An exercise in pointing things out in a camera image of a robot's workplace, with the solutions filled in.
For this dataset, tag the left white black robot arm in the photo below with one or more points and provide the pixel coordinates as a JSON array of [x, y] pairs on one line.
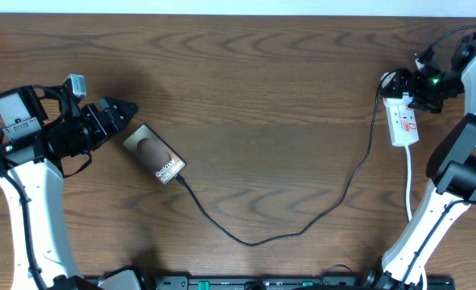
[[43, 125]]

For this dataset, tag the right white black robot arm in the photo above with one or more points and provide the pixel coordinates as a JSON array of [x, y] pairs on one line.
[[451, 169]]

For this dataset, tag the white power strip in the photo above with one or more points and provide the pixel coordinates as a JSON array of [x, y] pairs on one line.
[[401, 120]]

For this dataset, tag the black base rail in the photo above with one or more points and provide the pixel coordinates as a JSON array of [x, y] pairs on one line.
[[273, 283]]

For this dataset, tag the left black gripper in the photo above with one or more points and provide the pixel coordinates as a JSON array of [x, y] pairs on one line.
[[113, 122]]

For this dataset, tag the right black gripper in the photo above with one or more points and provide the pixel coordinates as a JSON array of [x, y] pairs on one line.
[[416, 76]]

